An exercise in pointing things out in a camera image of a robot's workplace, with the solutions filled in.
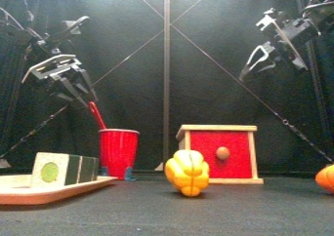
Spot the red plastic cup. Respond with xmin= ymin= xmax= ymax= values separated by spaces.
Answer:
xmin=98 ymin=128 xmax=141 ymax=180

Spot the metal frame pole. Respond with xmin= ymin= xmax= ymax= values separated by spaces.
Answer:
xmin=154 ymin=0 xmax=173 ymax=173

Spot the diagonal brace cable with turnbuckle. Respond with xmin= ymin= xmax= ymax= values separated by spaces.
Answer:
xmin=127 ymin=0 xmax=334 ymax=164

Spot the wooden box with red drawer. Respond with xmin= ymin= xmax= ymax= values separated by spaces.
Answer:
xmin=176 ymin=124 xmax=265 ymax=185

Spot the toy cucumber sushi roll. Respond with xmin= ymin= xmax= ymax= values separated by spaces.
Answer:
xmin=29 ymin=151 xmax=101 ymax=189

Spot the thin diagonal brace cable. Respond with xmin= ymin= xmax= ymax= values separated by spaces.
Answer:
xmin=0 ymin=0 xmax=218 ymax=159

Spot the white cable anchor bracket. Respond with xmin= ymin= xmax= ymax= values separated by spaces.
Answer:
xmin=0 ymin=158 xmax=14 ymax=170

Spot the yellow toy bell pepper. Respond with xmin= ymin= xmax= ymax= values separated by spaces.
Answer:
xmin=164 ymin=149 xmax=212 ymax=198

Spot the orange toy fruit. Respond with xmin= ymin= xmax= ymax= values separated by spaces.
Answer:
xmin=314 ymin=164 xmax=334 ymax=195

